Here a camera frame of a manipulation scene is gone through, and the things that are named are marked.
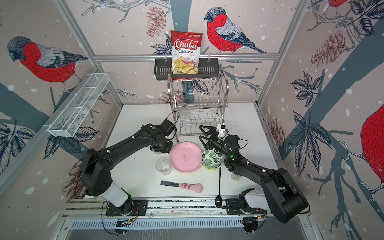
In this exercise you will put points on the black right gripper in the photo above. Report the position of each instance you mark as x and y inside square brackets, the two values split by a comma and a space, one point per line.
[209, 145]

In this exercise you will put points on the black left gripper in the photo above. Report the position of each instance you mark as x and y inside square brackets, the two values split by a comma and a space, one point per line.
[167, 150]

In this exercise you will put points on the green leaf pattern bowl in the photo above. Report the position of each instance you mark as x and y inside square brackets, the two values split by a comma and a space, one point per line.
[211, 159]

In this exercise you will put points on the pink plate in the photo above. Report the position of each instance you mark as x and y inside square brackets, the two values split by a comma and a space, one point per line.
[186, 157]

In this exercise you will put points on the silver two-tier dish rack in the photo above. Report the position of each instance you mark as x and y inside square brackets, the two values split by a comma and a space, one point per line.
[206, 98]

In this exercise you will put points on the lime green bowl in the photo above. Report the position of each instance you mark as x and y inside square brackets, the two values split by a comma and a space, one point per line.
[212, 169]

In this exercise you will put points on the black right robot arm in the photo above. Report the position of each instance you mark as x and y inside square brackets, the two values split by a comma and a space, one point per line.
[284, 198]

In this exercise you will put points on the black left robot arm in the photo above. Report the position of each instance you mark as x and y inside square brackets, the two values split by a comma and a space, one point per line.
[95, 172]

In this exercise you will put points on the small black lid jar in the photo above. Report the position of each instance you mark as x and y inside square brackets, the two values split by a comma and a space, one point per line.
[235, 177]

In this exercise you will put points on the pink cat paw spatula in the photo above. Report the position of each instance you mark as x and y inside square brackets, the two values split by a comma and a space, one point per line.
[198, 188]

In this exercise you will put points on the black spoon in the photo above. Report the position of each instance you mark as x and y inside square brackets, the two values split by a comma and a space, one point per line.
[218, 199]

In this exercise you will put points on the red cassava chips bag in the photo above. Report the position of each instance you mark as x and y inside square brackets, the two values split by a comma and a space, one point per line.
[186, 49]

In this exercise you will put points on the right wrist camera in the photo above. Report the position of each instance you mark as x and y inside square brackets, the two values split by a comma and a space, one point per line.
[222, 131]

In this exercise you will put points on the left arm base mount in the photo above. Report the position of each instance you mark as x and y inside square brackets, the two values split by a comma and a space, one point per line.
[130, 208]

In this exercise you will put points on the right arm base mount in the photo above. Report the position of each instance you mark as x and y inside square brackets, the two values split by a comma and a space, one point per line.
[240, 206]

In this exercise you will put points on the black wall basket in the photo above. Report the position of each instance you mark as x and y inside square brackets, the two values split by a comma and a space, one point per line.
[208, 68]

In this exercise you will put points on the white wire mesh shelf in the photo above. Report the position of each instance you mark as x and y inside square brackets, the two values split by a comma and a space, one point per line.
[80, 104]

